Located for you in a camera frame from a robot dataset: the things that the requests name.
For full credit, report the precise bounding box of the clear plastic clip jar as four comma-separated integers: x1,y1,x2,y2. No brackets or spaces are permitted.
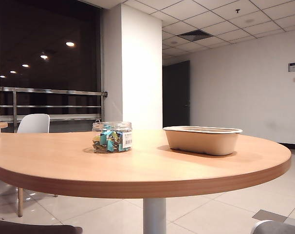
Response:
92,121,133,154

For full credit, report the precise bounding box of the beige rectangular pulp tray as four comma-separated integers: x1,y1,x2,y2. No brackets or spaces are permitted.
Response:
163,126,243,156

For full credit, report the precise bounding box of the dark single door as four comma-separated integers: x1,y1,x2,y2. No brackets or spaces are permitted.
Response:
162,60,190,128

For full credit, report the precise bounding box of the ceiling air vent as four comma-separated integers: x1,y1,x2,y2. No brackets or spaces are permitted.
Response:
176,29,213,41

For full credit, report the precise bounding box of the steel window railing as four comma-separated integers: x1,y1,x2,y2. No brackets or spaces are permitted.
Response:
0,86,109,134

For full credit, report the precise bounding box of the white plastic chair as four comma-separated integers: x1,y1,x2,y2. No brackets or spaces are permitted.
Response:
17,114,58,217

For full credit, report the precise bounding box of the dark glass window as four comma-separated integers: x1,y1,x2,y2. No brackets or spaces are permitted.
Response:
0,0,102,115

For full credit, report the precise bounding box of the grey floor plate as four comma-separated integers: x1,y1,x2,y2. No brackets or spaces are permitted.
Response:
252,209,287,223

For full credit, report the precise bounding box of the brown seat cushion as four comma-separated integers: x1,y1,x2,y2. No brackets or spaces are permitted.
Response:
0,219,83,234

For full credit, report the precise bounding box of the grey chair back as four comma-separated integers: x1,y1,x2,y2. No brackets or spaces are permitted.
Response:
250,220,295,234

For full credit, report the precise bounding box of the white table pedestal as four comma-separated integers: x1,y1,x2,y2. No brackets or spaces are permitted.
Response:
143,197,167,234

